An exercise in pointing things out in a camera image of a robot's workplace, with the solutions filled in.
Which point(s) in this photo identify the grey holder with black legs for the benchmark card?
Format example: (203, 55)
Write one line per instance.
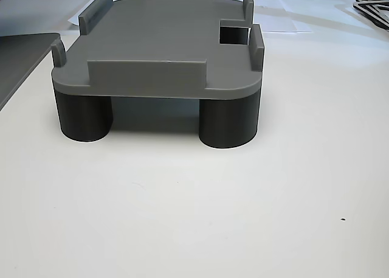
(158, 31)

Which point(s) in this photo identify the grey flat tray plate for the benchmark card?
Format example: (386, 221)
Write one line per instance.
(21, 68)

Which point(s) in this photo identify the black triangular frame piece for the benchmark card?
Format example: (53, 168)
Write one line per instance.
(372, 15)

